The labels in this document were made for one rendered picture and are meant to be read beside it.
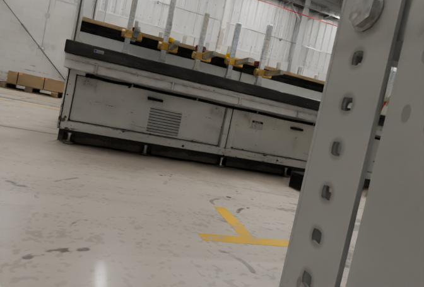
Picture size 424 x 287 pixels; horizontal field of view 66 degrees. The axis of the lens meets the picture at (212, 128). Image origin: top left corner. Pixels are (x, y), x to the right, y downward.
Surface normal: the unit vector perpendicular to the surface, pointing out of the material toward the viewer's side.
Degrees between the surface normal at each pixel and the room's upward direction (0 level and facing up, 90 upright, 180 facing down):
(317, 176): 90
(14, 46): 90
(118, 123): 90
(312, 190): 90
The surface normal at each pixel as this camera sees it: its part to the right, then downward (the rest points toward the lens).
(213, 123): 0.29, 0.11
